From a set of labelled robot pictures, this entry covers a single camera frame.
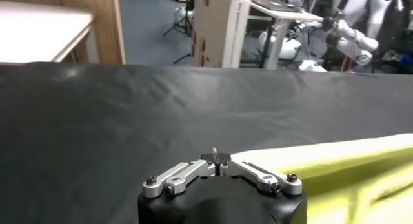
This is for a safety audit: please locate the wooden partition screen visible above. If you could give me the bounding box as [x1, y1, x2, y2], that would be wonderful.
[0, 0, 126, 65]

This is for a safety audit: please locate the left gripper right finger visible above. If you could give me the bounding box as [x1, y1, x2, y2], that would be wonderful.
[216, 152, 303, 196]

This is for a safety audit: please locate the white standing desk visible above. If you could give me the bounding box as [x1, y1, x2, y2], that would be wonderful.
[240, 0, 325, 70]

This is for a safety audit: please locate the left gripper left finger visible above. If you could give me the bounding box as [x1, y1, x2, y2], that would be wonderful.
[143, 152, 218, 199]

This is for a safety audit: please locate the tall white cardboard box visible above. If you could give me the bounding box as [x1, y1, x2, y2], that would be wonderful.
[190, 0, 252, 69]

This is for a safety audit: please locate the lime green printed t-shirt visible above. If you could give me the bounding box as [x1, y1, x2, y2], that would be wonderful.
[211, 133, 413, 224]

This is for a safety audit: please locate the black table cover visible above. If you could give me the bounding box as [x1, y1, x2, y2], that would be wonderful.
[0, 62, 413, 224]

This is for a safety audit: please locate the white humanoid robot with base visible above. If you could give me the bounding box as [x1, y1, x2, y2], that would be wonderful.
[298, 0, 413, 73]

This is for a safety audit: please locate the grey closed laptop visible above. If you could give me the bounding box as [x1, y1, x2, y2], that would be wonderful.
[251, 0, 303, 14]

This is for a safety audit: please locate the black tripod stand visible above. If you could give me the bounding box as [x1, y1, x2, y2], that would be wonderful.
[163, 0, 196, 65]

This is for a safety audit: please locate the white folding table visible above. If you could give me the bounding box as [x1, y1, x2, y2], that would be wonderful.
[0, 1, 94, 64]

